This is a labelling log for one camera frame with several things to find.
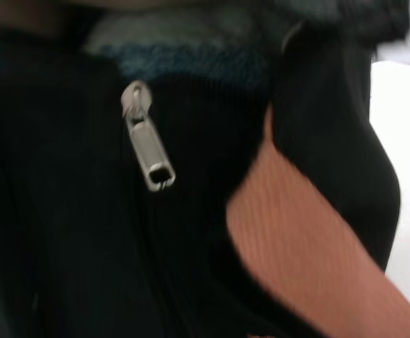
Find silver metal zipper pull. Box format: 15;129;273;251
120;80;177;193

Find black food bag orange handles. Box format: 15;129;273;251
0;0;410;338

